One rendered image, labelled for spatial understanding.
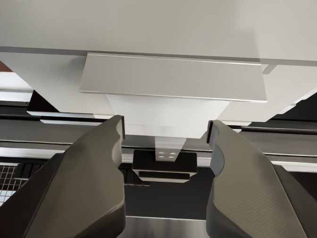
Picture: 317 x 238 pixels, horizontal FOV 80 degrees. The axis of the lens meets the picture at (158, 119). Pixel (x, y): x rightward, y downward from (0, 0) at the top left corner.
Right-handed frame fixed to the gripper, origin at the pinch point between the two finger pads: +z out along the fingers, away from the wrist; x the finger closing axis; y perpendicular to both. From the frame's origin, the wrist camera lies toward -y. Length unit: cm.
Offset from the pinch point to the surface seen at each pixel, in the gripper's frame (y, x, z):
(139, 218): 8.3, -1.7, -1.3
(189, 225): 8.5, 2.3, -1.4
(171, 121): 2.2, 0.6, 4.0
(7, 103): 24, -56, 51
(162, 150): 10.8, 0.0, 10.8
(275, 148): 18.3, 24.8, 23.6
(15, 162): 32, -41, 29
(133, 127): 4.0, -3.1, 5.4
